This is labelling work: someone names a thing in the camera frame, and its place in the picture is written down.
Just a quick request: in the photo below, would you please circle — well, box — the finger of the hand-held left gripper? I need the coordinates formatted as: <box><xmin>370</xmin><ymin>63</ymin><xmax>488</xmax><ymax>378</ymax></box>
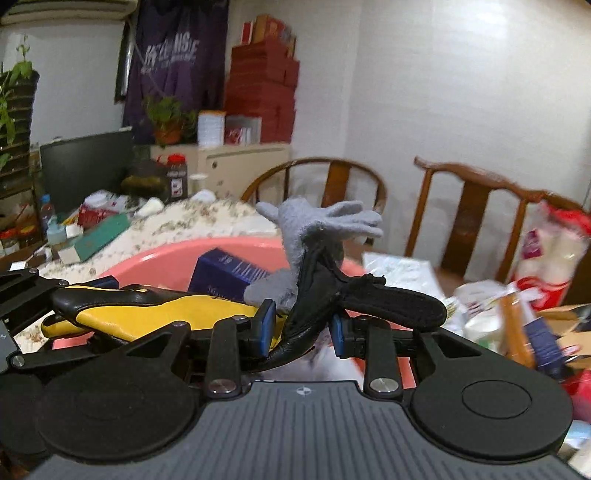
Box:
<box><xmin>0</xmin><ymin>268</ymin><xmax>122</xmax><ymax>320</ymax></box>
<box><xmin>7</xmin><ymin>339</ymin><xmax>100</xmax><ymax>374</ymax></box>

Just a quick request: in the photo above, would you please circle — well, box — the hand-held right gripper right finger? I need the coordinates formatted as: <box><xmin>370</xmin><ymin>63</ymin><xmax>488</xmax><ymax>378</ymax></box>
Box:
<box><xmin>329</xmin><ymin>314</ymin><xmax>499</xmax><ymax>398</ymax></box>

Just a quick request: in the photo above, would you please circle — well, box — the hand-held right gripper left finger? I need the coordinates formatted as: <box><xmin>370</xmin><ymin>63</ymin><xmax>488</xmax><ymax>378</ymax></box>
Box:
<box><xmin>99</xmin><ymin>299</ymin><xmax>278</xmax><ymax>400</ymax></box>

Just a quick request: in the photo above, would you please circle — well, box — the yellow black work glove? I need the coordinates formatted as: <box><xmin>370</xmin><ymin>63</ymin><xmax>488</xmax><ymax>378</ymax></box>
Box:
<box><xmin>41</xmin><ymin>249</ymin><xmax>448</xmax><ymax>370</ymax></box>

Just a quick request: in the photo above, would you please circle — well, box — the grey knit glove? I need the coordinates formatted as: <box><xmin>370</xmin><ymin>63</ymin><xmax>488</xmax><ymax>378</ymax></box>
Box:
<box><xmin>244</xmin><ymin>198</ymin><xmax>385</xmax><ymax>311</ymax></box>

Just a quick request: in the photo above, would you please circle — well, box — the pink plastic basin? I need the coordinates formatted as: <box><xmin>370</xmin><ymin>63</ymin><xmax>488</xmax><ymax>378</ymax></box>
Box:
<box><xmin>51</xmin><ymin>237</ymin><xmax>416</xmax><ymax>393</ymax></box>

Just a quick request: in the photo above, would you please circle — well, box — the floral quilt covered desktop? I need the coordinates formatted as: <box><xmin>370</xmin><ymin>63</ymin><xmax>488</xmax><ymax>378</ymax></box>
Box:
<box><xmin>0</xmin><ymin>196</ymin><xmax>284</xmax><ymax>352</ymax></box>

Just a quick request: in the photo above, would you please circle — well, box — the glass jar with red lid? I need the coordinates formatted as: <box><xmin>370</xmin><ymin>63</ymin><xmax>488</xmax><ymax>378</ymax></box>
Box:
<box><xmin>0</xmin><ymin>226</ymin><xmax>38</xmax><ymax>259</ymax></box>

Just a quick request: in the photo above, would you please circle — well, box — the large navy blue box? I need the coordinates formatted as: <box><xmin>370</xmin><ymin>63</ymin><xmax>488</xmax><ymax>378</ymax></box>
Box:
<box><xmin>187</xmin><ymin>248</ymin><xmax>272</xmax><ymax>303</ymax></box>

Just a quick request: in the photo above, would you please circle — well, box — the clear water bottle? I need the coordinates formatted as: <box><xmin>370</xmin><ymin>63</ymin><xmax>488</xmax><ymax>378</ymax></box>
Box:
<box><xmin>39</xmin><ymin>194</ymin><xmax>58</xmax><ymax>227</ymax></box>

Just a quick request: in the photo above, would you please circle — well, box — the green book box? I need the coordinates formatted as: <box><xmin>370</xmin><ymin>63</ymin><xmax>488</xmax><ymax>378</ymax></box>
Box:
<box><xmin>58</xmin><ymin>213</ymin><xmax>132</xmax><ymax>265</ymax></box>

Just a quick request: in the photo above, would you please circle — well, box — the white plastic bag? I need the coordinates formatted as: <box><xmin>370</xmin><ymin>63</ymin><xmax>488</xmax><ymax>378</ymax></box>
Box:
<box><xmin>362</xmin><ymin>251</ymin><xmax>437</xmax><ymax>289</ymax></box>

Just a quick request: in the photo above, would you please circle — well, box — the red packet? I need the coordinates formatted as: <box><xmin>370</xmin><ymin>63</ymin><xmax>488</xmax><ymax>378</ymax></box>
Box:
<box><xmin>78</xmin><ymin>203</ymin><xmax>122</xmax><ymax>228</ymax></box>

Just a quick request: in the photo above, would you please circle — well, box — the black monitor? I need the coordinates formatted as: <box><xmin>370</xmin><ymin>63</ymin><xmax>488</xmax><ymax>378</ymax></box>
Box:
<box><xmin>39</xmin><ymin>129</ymin><xmax>136</xmax><ymax>215</ymax></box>

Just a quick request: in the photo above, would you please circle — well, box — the dark brown bag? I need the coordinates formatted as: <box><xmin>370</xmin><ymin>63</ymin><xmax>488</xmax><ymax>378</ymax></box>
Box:
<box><xmin>121</xmin><ymin>159</ymin><xmax>169</xmax><ymax>197</ymax></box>

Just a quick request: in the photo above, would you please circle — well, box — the round-back wooden chair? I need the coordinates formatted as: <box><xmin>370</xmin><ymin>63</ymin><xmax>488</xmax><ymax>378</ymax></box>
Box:
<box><xmin>240</xmin><ymin>158</ymin><xmax>389</xmax><ymax>217</ymax></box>

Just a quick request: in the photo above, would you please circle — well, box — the beige cabinet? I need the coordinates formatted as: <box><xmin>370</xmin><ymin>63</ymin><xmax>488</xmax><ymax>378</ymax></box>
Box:
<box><xmin>150</xmin><ymin>142</ymin><xmax>293</xmax><ymax>200</ymax></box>

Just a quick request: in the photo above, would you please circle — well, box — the dark jar with red lid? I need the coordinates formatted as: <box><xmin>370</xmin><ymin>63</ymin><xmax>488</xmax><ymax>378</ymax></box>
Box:
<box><xmin>165</xmin><ymin>154</ymin><xmax>189</xmax><ymax>202</ymax></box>

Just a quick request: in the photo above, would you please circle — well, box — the orange brown long packet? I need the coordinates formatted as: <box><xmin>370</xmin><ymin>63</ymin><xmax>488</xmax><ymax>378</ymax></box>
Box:
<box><xmin>501</xmin><ymin>284</ymin><xmax>541</xmax><ymax>370</ymax></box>

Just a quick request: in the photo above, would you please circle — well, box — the high-back wooden chair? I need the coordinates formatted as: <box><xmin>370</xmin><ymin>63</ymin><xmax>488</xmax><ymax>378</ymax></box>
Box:
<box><xmin>404</xmin><ymin>156</ymin><xmax>591</xmax><ymax>287</ymax></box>

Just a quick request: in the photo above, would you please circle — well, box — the red and white box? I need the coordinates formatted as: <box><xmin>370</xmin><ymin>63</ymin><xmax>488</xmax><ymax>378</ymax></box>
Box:
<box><xmin>224</xmin><ymin>115</ymin><xmax>262</xmax><ymax>145</ymax></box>

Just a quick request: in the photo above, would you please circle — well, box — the potted green plant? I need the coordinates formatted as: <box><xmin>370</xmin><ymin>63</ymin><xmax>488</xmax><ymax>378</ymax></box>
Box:
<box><xmin>142</xmin><ymin>95</ymin><xmax>198</xmax><ymax>147</ymax></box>

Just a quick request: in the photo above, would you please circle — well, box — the white ribbed canister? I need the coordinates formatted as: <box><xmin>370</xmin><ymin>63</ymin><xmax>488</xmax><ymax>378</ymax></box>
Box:
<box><xmin>198</xmin><ymin>110</ymin><xmax>227</xmax><ymax>148</ymax></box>

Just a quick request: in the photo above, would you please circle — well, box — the small navy blue box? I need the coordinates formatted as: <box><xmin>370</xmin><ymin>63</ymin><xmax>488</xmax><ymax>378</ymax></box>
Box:
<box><xmin>522</xmin><ymin>314</ymin><xmax>571</xmax><ymax>377</ymax></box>

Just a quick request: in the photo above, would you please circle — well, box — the climbing green plant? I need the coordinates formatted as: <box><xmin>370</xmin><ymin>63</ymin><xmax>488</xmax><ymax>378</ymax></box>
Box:
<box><xmin>0</xmin><ymin>34</ymin><xmax>41</xmax><ymax>195</ymax></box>

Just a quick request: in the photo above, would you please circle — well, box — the wrapped pack of paper cups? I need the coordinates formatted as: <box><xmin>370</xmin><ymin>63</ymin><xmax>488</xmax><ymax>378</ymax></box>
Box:
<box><xmin>513</xmin><ymin>198</ymin><xmax>591</xmax><ymax>308</ymax></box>

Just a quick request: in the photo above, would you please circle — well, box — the brown cardboard sheet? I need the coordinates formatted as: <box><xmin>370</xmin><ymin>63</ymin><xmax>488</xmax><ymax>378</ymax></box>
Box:
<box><xmin>538</xmin><ymin>302</ymin><xmax>591</xmax><ymax>337</ymax></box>

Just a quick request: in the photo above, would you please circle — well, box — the stack of red boxes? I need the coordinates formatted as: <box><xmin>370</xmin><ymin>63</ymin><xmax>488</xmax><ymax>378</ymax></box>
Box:
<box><xmin>224</xmin><ymin>14</ymin><xmax>301</xmax><ymax>144</ymax></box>

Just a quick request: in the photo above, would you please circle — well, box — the purple hanging shirt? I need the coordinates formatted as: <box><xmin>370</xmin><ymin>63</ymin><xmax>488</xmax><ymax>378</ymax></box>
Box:
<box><xmin>122</xmin><ymin>0</ymin><xmax>230</xmax><ymax>145</ymax></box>

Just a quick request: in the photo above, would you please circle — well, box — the white air conditioner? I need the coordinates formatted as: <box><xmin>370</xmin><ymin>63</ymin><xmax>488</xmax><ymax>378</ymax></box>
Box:
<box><xmin>0</xmin><ymin>0</ymin><xmax>139</xmax><ymax>26</ymax></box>

